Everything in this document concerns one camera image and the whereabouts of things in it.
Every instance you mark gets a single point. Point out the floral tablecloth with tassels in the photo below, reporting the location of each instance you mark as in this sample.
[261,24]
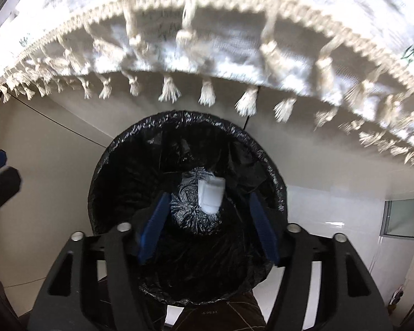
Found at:
[227,24]

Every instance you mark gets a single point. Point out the glass window pane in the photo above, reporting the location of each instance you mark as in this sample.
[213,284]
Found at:
[407,219]

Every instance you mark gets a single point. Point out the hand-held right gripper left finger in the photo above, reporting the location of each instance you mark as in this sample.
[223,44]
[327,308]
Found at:
[153,226]

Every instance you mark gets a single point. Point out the round bin with black liner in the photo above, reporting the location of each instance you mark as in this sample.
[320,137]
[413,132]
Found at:
[124,165]

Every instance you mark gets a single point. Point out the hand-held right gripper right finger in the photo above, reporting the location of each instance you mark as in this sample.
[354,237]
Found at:
[262,227]

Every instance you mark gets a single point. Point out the sneaker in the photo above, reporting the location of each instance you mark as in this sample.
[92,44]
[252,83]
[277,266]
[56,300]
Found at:
[396,298]

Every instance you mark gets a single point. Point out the white plastic cup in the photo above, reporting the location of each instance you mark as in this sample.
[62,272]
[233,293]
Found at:
[210,194]

